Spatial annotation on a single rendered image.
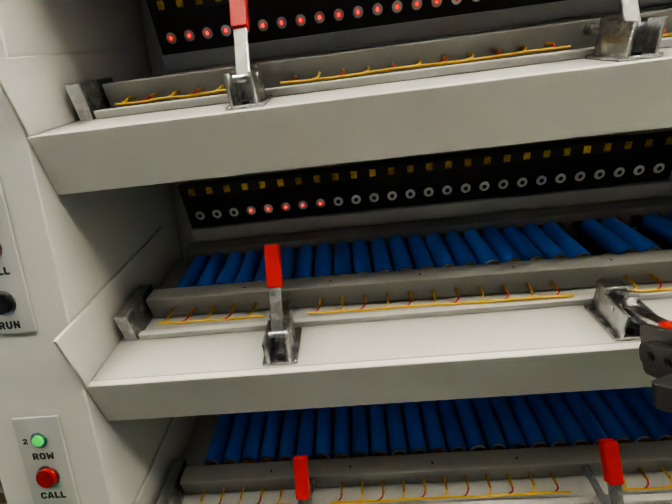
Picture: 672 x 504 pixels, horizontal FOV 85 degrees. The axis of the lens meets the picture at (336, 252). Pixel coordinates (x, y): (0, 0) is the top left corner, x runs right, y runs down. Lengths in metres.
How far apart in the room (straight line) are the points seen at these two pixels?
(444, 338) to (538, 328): 0.07
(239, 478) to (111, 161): 0.32
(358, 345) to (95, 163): 0.24
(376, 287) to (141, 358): 0.21
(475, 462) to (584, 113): 0.32
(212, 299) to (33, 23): 0.26
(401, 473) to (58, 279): 0.35
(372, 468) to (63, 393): 0.29
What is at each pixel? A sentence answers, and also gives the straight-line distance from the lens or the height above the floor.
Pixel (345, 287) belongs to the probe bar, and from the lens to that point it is 0.34.
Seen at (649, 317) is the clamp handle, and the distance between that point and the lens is 0.33.
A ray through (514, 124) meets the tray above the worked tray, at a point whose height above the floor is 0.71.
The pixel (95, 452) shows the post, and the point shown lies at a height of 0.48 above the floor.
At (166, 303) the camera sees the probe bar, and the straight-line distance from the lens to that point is 0.39.
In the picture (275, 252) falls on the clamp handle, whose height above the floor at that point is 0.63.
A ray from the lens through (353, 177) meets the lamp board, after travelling 0.41.
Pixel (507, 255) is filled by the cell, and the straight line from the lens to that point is 0.39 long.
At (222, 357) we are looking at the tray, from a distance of 0.33.
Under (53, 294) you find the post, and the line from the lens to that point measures 0.36.
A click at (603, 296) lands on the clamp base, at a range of 0.36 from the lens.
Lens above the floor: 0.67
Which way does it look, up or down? 9 degrees down
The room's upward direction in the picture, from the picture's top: 6 degrees counter-clockwise
